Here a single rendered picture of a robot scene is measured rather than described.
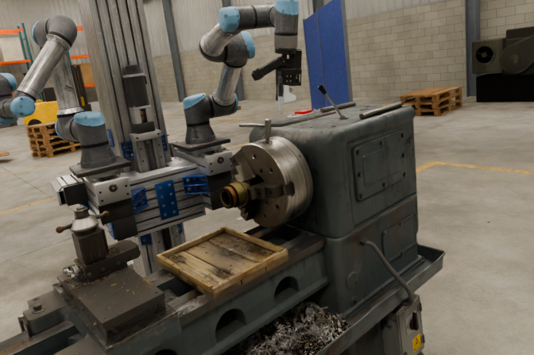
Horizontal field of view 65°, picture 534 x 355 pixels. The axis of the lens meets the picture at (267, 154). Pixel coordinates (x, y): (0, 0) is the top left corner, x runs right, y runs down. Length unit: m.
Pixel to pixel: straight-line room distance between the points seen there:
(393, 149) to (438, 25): 10.55
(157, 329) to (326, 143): 0.77
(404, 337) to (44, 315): 1.36
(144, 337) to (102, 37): 1.42
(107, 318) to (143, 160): 1.10
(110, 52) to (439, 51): 10.72
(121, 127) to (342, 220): 1.18
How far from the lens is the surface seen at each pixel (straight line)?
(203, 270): 1.42
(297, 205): 1.46
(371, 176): 1.65
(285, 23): 1.36
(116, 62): 2.14
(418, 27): 12.49
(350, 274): 1.66
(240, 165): 1.49
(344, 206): 1.53
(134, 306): 1.14
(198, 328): 1.32
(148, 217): 2.04
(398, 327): 1.94
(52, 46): 1.91
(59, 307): 1.40
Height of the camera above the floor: 1.52
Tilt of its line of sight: 13 degrees down
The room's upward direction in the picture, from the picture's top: 7 degrees counter-clockwise
